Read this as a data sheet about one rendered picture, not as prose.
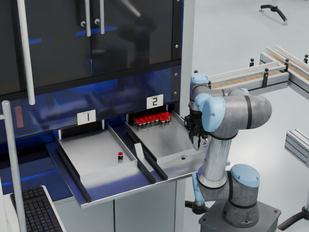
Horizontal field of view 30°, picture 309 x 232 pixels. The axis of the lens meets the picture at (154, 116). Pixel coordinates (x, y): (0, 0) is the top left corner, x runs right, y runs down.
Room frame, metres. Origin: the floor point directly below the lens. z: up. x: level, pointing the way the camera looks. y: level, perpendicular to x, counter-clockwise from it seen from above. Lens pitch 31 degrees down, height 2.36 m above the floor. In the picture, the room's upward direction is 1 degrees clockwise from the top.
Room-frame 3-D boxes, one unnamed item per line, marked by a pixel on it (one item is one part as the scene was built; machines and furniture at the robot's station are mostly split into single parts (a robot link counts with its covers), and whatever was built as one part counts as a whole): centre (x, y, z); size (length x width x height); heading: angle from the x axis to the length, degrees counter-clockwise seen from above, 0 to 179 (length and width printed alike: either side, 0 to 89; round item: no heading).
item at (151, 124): (2.35, 0.00, 0.90); 0.18 x 0.02 x 0.05; 117
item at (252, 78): (2.75, -0.40, 0.92); 0.69 x 0.16 x 0.16; 117
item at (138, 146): (2.06, 0.04, 0.91); 0.14 x 0.03 x 0.06; 27
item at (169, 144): (2.25, -0.05, 0.90); 0.34 x 0.26 x 0.04; 27
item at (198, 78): (2.14, -0.19, 1.21); 0.09 x 0.08 x 0.11; 7
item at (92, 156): (2.12, 0.26, 0.90); 0.34 x 0.26 x 0.04; 27
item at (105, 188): (2.13, 0.08, 0.87); 0.70 x 0.48 x 0.02; 117
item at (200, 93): (2.04, -0.21, 1.21); 0.11 x 0.11 x 0.08; 7
